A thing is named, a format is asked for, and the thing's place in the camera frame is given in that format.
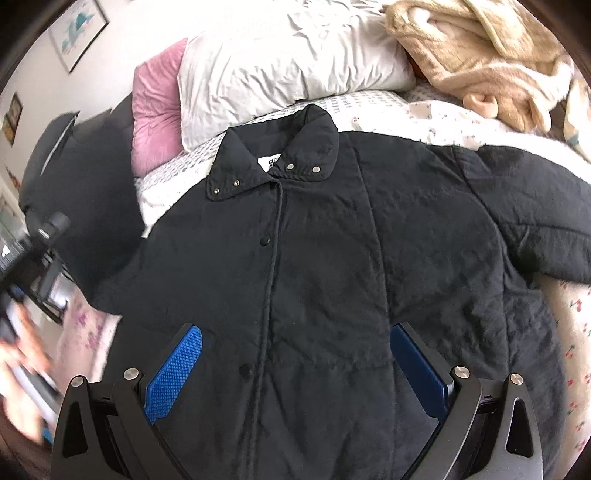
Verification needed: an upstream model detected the cream navy tote bag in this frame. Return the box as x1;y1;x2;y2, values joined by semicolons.
563;78;591;161

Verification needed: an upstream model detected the pink pillow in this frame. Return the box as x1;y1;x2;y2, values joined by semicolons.
131;39;187;178

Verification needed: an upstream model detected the framed blue wall picture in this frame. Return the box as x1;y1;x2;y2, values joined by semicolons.
49;0;109;74

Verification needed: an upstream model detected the black quilted jacket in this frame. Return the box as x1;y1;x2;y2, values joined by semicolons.
91;103;591;480

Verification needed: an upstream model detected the dark grey office chair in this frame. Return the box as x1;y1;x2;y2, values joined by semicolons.
18;97;144;302

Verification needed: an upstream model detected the tan fleece robe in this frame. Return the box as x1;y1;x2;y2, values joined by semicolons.
383;1;575;132

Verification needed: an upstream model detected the left hand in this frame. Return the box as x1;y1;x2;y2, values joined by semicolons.
1;300;54;445

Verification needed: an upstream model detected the grey white pillow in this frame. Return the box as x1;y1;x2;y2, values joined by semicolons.
177;1;415;151

